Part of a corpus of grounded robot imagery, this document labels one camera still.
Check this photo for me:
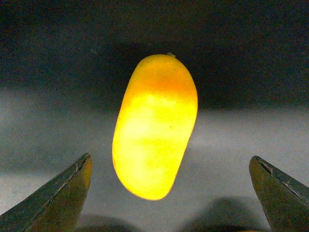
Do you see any yellow mango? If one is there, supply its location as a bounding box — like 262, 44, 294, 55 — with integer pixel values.
112, 53, 198, 201

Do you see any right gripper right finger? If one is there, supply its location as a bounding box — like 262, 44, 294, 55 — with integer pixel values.
249, 156, 309, 232

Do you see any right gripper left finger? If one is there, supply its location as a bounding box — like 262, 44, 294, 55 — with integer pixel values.
0, 154, 92, 232

